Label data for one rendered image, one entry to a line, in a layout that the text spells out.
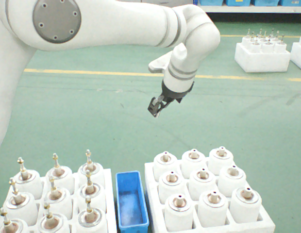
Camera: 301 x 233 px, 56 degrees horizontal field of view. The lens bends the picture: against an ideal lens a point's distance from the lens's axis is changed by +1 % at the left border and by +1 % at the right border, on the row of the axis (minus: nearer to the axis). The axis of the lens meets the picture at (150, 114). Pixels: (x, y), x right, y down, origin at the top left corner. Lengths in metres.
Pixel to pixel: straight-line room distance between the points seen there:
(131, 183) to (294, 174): 0.83
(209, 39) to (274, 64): 2.41
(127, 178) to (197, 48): 0.87
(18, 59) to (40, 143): 1.39
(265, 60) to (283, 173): 1.51
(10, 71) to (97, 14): 0.14
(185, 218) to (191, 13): 0.65
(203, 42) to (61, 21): 0.29
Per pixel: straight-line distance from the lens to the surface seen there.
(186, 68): 0.63
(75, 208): 1.10
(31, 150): 1.77
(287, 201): 1.48
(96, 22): 0.39
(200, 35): 0.56
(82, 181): 1.13
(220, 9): 5.05
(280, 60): 2.97
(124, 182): 1.34
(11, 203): 1.08
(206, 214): 1.01
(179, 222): 0.99
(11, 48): 0.44
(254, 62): 2.88
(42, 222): 0.99
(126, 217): 1.28
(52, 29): 0.37
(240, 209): 1.05
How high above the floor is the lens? 0.97
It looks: 29 degrees down
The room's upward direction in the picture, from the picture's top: straight up
